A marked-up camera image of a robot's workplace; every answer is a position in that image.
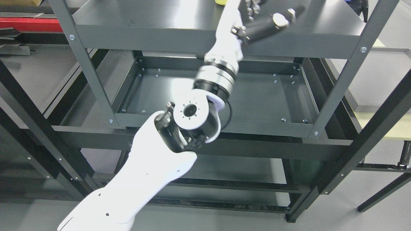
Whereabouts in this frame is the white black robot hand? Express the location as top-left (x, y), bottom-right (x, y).
top-left (203, 0), bottom-right (305, 73)

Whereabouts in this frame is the yellow plastic cup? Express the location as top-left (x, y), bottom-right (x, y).
top-left (215, 0), bottom-right (228, 6)

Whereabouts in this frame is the dark grey metal shelf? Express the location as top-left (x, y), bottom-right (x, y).
top-left (48, 0), bottom-right (411, 223)

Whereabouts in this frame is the black metal shelf rack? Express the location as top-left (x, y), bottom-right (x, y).
top-left (1, 63), bottom-right (98, 200)

